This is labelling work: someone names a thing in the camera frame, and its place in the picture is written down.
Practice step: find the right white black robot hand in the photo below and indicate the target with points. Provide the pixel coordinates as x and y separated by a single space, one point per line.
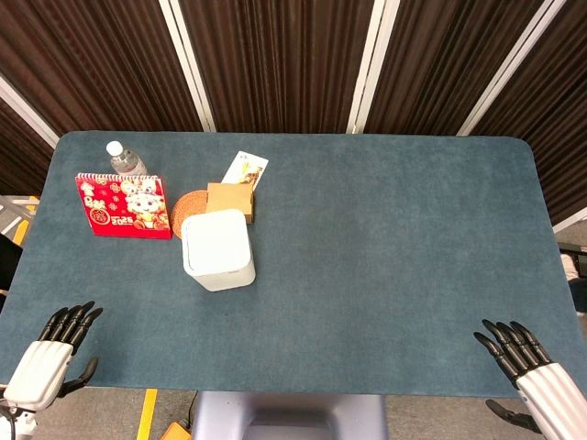
546 385

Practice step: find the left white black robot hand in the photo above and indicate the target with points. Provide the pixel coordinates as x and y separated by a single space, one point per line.
39 366

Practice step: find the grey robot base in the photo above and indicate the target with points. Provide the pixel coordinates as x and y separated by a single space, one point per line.
289 416

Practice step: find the white plastic bin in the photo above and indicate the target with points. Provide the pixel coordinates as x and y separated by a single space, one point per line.
217 249

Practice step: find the orange box on floor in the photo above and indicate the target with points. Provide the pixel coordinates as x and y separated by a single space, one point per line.
176 432

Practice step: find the red desk calendar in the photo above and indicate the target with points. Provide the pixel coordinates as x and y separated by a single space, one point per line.
124 206

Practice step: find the round woven rattan coaster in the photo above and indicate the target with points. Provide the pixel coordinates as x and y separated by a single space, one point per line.
189 208

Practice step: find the clear plastic water bottle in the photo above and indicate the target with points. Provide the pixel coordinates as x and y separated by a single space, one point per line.
125 160

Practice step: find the brown cardboard box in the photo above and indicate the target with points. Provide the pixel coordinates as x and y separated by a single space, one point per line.
230 200

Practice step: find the blue felt table mat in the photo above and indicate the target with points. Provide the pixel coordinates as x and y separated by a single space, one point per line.
293 261

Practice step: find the white illustrated card pack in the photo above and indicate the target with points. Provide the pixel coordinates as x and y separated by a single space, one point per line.
243 169

